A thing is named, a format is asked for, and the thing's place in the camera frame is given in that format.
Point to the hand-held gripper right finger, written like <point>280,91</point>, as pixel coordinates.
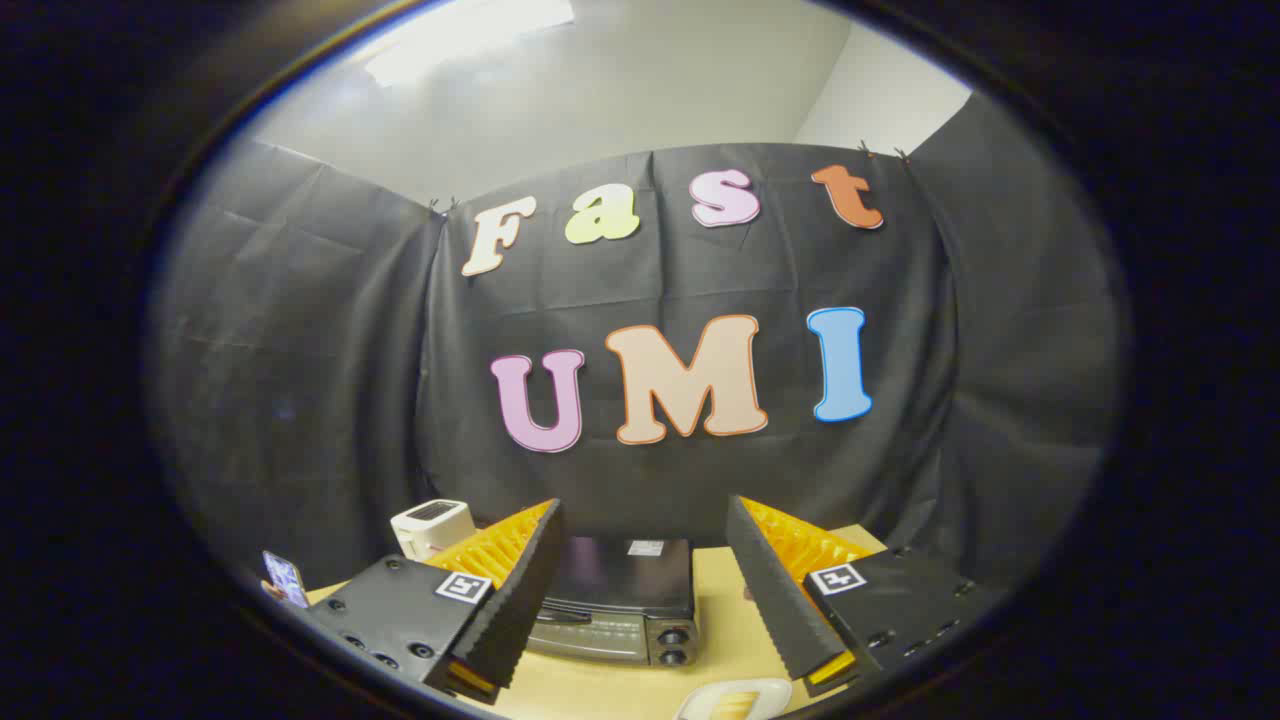
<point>770,600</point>

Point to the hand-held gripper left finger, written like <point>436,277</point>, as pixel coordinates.
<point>520,590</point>

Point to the black toaster oven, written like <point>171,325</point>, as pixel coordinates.
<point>620,580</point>

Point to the spiral bread roll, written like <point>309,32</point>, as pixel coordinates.
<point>732,706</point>

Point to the white toaster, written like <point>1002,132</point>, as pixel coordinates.
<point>432,522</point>

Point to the white square plate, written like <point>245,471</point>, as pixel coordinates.
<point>772,692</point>

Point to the smartphone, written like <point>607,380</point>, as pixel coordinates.
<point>286,578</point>

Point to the black backdrop cloth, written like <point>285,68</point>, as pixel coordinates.
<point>700,280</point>

